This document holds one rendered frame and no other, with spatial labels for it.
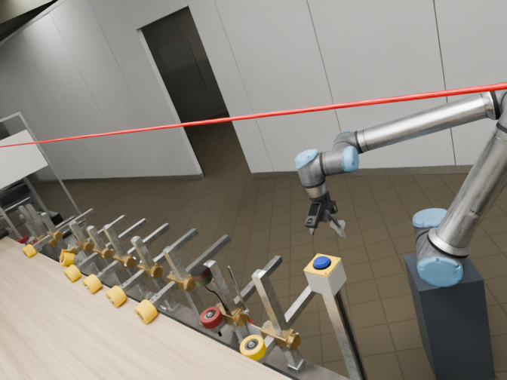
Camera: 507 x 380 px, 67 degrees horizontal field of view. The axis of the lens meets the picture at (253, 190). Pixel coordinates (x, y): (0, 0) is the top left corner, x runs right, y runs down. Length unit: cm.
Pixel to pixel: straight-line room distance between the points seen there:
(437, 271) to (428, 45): 229
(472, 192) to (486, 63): 214
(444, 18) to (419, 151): 114
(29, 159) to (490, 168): 327
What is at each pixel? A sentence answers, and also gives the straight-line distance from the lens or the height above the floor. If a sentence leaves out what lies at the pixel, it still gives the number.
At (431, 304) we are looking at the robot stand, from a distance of 184.
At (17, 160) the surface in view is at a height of 141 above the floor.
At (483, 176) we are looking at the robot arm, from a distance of 140.
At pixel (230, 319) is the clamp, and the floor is 86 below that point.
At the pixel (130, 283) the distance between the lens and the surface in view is 184.
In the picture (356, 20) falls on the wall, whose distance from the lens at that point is 362.
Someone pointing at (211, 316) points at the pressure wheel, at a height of 90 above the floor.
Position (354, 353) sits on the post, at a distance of 118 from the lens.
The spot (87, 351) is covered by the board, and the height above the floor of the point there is 90.
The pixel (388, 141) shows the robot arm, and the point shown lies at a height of 125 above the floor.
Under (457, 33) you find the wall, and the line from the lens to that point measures 345.
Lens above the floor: 181
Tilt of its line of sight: 23 degrees down
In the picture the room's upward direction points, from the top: 21 degrees counter-clockwise
